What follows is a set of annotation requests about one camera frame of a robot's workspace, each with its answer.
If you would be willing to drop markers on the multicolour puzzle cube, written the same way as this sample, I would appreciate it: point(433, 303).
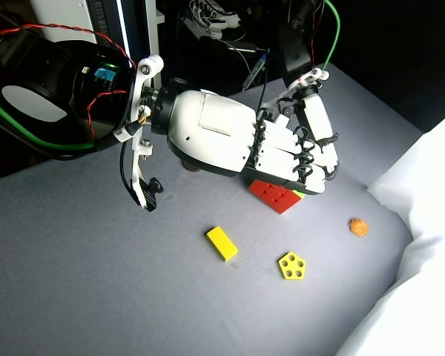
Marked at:
point(270, 193)

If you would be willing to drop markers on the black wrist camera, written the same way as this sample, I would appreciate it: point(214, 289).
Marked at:
point(286, 108)
point(152, 193)

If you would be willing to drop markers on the blue-white light strip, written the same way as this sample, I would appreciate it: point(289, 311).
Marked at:
point(121, 22)

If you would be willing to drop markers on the yellow pentagon block with holes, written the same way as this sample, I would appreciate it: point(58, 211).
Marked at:
point(292, 265)

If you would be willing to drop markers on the white cabinet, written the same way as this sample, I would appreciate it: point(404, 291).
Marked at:
point(66, 15)

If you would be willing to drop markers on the spare white robot hand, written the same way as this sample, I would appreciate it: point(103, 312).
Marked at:
point(211, 22)

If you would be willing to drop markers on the yellow rectangular block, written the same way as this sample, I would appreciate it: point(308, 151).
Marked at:
point(222, 243)

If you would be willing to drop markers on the orange swirl cookie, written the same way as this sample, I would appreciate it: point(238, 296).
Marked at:
point(358, 228)

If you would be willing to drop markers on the grey pen-shaped tool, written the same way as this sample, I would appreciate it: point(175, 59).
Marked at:
point(256, 70)

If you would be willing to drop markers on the white backdrop cloth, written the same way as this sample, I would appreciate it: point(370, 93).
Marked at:
point(430, 185)

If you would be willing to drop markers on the white frame post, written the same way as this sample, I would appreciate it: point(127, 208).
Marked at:
point(154, 29)

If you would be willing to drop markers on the grey table cloth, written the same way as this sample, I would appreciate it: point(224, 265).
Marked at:
point(133, 278)

